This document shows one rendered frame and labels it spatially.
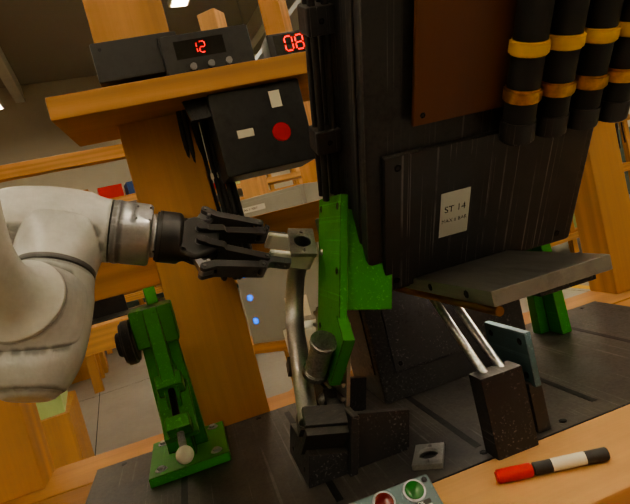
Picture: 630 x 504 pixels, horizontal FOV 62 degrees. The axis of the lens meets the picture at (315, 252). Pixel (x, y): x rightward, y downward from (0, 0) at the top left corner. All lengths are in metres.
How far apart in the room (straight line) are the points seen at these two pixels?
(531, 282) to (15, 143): 10.63
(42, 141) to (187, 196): 9.93
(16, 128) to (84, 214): 10.30
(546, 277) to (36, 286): 0.56
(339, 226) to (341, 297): 0.10
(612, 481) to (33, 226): 0.73
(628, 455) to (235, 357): 0.69
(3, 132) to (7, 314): 10.44
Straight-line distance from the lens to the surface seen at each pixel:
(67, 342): 0.68
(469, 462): 0.76
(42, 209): 0.76
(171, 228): 0.76
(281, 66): 1.00
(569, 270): 0.66
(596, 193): 1.43
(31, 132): 11.00
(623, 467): 0.73
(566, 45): 0.70
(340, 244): 0.71
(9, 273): 0.61
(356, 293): 0.74
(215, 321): 1.07
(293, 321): 0.87
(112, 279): 1.16
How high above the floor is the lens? 1.27
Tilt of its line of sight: 5 degrees down
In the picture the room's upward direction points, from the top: 14 degrees counter-clockwise
